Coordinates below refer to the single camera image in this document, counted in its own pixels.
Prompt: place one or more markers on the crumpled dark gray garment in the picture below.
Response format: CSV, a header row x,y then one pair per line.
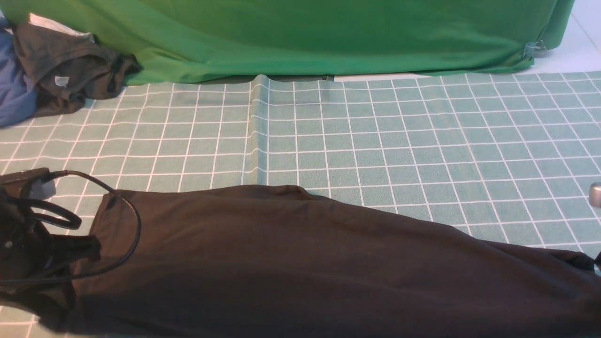
x,y
68,70

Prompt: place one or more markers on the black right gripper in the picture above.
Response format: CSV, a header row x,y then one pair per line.
x,y
597,264

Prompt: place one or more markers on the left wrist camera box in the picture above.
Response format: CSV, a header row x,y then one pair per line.
x,y
31,184

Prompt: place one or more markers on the white cloth behind pile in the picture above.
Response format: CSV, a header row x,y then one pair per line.
x,y
56,26

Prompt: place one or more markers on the silver binder clip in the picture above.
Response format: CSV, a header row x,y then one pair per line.
x,y
534,49

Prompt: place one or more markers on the dark gray long-sleeve shirt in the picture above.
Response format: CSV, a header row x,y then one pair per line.
x,y
277,262

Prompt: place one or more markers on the green backdrop cloth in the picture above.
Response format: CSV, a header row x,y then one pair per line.
x,y
191,41

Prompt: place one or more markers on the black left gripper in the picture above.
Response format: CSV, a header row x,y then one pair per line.
x,y
35,264

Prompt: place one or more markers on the green grid-pattern mat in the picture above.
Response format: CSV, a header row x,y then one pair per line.
x,y
503,158

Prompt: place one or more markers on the blue garment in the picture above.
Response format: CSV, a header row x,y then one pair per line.
x,y
18,95

